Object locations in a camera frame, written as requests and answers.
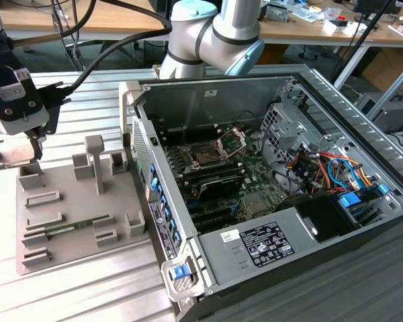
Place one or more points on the black expansion slot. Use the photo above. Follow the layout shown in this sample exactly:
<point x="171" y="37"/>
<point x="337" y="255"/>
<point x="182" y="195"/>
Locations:
<point x="211" y="214"/>

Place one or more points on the black RAM slot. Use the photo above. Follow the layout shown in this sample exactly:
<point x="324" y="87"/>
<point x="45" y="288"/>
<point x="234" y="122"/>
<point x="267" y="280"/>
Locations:
<point x="211" y="171"/>
<point x="194" y="134"/>

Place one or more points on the open PC case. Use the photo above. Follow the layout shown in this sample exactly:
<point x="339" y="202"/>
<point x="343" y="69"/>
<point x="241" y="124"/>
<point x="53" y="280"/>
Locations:
<point x="221" y="100"/>

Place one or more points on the black camera bracket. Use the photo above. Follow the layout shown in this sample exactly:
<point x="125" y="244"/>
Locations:
<point x="50" y="100"/>

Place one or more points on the black plastic air shroud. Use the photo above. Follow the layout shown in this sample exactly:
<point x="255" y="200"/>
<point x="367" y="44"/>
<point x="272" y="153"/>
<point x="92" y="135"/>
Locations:
<point x="322" y="211"/>

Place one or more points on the silver CPU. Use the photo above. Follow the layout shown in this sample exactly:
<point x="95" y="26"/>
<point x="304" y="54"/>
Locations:
<point x="15" y="154"/>

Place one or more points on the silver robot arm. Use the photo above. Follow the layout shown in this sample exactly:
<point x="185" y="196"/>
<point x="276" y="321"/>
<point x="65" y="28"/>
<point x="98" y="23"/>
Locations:
<point x="188" y="50"/>

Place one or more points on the CPU socket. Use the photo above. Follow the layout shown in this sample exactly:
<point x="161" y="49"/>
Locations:
<point x="205" y="156"/>

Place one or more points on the plain wooden desk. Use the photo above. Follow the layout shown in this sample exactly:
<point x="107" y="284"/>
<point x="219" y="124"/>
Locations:
<point x="30" y="20"/>

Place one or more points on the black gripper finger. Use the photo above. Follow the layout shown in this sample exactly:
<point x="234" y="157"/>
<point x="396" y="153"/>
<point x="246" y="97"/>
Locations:
<point x="37" y="141"/>

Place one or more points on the silver drive cage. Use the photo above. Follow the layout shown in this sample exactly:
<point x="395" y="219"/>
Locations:
<point x="278" y="151"/>

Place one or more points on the green motherboard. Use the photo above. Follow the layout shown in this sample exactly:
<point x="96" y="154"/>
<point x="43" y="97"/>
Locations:
<point x="255" y="174"/>

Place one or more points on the grey parts rack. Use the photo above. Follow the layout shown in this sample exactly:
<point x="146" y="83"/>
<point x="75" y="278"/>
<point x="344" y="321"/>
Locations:
<point x="77" y="208"/>

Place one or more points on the brown cardboard box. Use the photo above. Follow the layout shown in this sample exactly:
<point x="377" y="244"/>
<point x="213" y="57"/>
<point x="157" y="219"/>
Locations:
<point x="389" y="67"/>

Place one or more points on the blue disk carrier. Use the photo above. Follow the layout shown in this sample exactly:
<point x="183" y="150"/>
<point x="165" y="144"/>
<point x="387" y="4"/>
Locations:
<point x="349" y="201"/>

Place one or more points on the silver chipset heatsink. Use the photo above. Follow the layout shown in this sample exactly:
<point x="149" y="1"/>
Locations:
<point x="253" y="204"/>

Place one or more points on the black tripod pole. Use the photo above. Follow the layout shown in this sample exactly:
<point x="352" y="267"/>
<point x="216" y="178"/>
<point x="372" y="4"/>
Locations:
<point x="362" y="38"/>

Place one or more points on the grey computer tower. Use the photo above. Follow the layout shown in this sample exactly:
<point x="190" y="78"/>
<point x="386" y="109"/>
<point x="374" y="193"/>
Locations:
<point x="396" y="114"/>

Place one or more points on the blue case latch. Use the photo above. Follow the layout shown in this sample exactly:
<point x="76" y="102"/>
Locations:
<point x="179" y="272"/>

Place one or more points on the grey power supply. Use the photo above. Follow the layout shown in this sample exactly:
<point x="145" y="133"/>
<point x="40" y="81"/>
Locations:
<point x="221" y="261"/>

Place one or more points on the green RAM stick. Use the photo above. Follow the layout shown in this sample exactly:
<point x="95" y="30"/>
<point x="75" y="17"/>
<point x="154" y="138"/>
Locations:
<point x="70" y="227"/>

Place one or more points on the black graphics card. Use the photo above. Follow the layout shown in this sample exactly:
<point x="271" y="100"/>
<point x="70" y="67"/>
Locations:
<point x="221" y="184"/>

